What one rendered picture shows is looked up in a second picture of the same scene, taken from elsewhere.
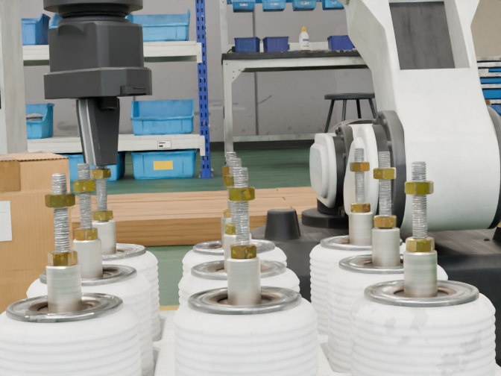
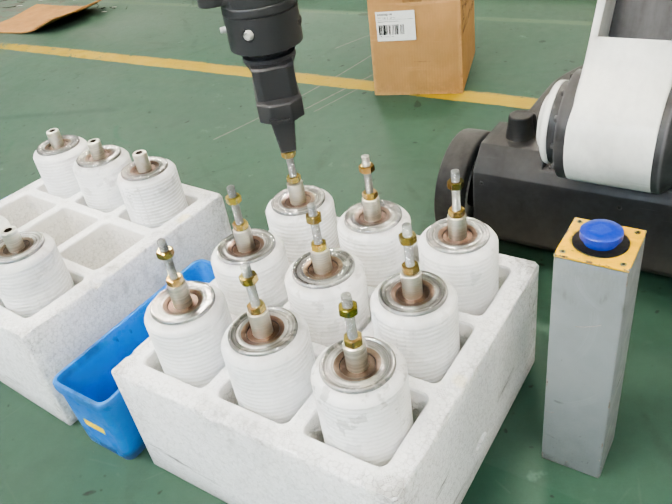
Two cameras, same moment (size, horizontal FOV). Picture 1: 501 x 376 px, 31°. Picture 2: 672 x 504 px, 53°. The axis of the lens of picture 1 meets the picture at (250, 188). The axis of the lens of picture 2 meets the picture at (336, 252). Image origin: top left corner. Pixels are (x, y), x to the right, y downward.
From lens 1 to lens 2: 0.59 m
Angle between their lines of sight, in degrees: 48
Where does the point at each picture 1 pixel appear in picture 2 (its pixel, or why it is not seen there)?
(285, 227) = (517, 132)
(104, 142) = (282, 138)
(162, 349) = not seen: hidden behind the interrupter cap
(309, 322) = (280, 365)
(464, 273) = (653, 206)
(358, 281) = (374, 310)
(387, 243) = (406, 285)
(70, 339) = (162, 336)
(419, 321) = (323, 398)
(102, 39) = (257, 83)
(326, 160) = not seen: hidden behind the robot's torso
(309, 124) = not seen: outside the picture
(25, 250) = (426, 47)
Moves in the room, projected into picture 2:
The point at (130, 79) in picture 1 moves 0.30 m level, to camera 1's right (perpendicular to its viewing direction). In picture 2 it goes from (275, 114) to (520, 156)
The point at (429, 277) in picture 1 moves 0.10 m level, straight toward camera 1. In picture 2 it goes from (353, 363) to (273, 428)
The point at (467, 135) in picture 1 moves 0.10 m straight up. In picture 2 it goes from (630, 122) to (641, 37)
